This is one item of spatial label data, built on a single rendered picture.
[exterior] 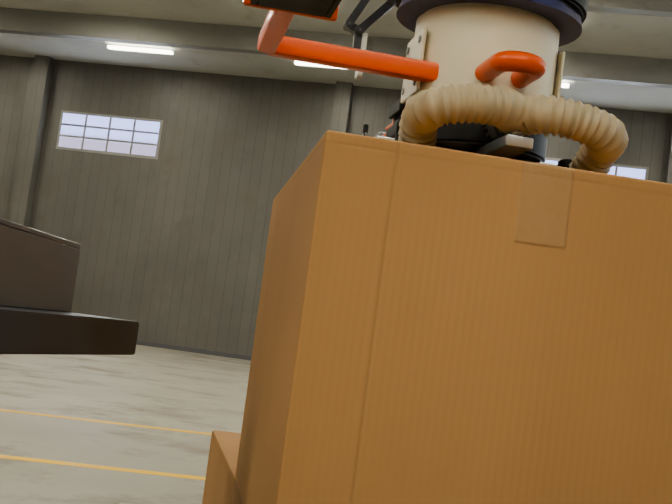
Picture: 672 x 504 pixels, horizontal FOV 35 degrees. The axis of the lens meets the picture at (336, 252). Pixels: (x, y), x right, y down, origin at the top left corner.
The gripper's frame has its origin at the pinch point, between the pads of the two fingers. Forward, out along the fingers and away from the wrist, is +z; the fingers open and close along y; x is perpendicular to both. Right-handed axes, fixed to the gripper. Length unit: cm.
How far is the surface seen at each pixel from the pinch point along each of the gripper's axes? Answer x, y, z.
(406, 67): -46.6, -9.3, 10.0
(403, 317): -70, -12, 38
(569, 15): -50, 8, 2
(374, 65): -46.6, -12.9, 10.4
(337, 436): -70, -16, 49
